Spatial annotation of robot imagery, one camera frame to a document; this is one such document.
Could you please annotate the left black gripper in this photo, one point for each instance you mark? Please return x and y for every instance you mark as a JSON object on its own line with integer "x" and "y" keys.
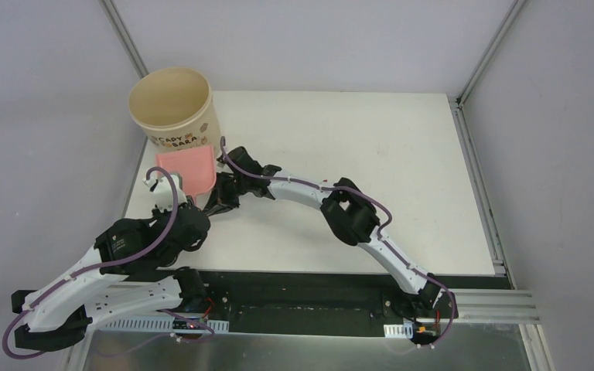
{"x": 189, "y": 205}

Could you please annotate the right aluminium frame post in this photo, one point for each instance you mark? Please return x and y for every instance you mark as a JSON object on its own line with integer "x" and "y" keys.
{"x": 515, "y": 9}

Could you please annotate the beige paper bucket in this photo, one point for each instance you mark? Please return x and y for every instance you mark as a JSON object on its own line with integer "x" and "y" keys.
{"x": 175, "y": 109}

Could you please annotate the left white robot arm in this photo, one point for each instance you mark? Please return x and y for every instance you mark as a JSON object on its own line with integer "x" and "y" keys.
{"x": 124, "y": 273}

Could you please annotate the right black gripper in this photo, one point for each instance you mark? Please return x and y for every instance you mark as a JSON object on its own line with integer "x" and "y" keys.
{"x": 220, "y": 197}

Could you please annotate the aluminium frame post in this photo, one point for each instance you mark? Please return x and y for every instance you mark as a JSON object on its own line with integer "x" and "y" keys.
{"x": 515, "y": 9}
{"x": 124, "y": 36}

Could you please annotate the aluminium front rail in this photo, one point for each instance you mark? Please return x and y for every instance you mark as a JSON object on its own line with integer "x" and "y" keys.
{"x": 472, "y": 306}

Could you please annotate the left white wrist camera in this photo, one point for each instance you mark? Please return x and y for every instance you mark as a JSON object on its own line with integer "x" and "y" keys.
{"x": 162, "y": 194}

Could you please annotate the pink plastic dustpan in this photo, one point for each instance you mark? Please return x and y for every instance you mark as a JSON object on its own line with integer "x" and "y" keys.
{"x": 195, "y": 166}

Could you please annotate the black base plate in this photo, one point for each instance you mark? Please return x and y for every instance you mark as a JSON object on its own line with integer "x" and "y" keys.
{"x": 356, "y": 305}

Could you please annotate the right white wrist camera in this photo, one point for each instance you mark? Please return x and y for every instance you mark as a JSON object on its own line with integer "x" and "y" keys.
{"x": 222, "y": 164}

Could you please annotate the left aluminium frame post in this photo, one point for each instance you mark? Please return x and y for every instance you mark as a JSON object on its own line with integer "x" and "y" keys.
{"x": 124, "y": 36}

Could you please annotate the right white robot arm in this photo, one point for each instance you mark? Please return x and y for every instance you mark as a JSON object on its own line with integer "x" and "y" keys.
{"x": 350, "y": 214}

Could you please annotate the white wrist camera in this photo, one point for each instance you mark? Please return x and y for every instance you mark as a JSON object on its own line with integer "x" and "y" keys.
{"x": 162, "y": 194}
{"x": 222, "y": 164}

